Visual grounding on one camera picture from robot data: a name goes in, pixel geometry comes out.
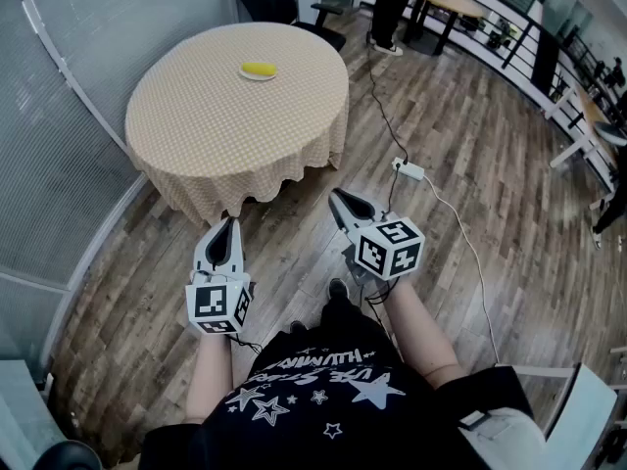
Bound round table with checkered cloth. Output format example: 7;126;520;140
124;22;351;228

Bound yellow corn cob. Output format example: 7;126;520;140
241;62;279;78

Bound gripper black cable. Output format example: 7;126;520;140
226;332;265;357
383;163;402;215

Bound white power strip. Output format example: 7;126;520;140
391;157;426;182

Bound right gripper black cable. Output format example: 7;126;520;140
383;163;402;215

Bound white pouch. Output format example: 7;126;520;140
458;405;547;470

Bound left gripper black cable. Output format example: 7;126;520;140
226;332;265;357

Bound black round device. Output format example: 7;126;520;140
27;440;103;470

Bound round wooden table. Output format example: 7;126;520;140
403;0;487;57

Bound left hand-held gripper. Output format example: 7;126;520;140
184;217;255;337

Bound person's right forearm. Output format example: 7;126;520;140
385;277;467;392

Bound wooden desk white legs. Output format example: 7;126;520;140
547;84;619;201

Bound black floor cable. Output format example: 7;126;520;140
365;29;410;165

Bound white plate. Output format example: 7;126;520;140
238;64;279;82

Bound white power cable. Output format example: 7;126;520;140
419;172;502;365

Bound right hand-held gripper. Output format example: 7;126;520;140
328;188;427;289

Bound person's black star-print shirt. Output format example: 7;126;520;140
139;296;536;470

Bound black metal railing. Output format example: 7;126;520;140
439;0;627;134

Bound person's left forearm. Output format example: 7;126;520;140
184;331;235;424

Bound grey round stool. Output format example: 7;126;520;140
594;119;627;148

